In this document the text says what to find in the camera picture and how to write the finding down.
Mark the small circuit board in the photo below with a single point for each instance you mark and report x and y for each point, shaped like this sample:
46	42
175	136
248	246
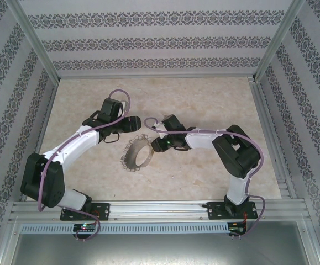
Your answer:
235	227
83	227

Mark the aluminium frame post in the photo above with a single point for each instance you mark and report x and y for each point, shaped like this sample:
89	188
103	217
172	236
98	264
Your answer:
32	38
279	38

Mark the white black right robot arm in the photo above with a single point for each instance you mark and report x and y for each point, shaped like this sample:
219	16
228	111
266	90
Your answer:
204	140

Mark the grey metal sheet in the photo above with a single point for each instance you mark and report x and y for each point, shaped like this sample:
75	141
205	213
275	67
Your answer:
159	251

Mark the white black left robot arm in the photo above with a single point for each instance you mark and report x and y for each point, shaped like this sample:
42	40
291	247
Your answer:
74	143

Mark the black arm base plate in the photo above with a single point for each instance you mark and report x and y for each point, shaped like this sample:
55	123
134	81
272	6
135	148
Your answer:
101	211
215	211

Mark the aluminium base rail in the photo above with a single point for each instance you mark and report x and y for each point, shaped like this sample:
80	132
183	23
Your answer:
159	209

